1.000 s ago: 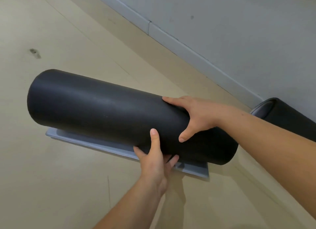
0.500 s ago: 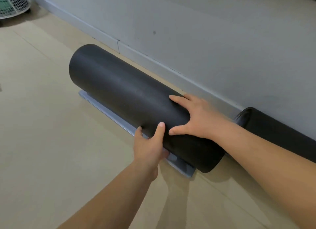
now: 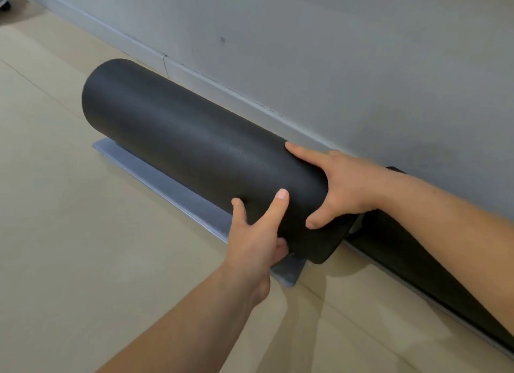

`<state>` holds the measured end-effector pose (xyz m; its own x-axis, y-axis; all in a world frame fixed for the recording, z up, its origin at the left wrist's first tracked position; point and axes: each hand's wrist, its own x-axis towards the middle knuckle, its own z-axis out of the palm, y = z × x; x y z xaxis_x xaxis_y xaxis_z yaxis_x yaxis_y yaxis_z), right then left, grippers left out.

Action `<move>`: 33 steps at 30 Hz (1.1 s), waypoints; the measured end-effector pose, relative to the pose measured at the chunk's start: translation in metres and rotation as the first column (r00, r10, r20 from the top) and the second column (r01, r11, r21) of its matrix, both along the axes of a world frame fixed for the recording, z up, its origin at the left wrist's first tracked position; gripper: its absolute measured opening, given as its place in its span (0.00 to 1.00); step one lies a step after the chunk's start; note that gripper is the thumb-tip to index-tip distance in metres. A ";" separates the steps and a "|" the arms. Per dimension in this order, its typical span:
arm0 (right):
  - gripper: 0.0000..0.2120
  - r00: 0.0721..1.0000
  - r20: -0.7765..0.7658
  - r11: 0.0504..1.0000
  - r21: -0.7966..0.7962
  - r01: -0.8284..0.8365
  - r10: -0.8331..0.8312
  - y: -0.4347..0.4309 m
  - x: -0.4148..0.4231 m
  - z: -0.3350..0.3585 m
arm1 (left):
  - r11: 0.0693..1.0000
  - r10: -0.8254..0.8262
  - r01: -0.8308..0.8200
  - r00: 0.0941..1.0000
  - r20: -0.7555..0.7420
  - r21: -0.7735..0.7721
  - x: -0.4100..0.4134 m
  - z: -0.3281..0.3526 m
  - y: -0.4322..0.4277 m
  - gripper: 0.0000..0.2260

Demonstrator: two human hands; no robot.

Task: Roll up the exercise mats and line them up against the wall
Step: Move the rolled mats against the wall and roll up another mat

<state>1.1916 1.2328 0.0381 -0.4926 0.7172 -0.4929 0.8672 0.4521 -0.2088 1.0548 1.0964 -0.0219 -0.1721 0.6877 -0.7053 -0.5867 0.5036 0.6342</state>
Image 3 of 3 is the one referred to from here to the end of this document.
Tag person's right hand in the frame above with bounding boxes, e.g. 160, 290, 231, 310
285, 141, 396, 231

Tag person's left hand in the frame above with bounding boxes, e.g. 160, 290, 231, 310
223, 188, 291, 305

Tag blue-grey yoga mat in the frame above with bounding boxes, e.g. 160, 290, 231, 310
347, 166, 514, 355
81, 58, 364, 288

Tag person's left forearm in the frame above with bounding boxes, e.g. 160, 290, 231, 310
96, 264, 272, 373

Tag person's right forearm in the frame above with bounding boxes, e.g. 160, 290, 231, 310
375, 169, 514, 337

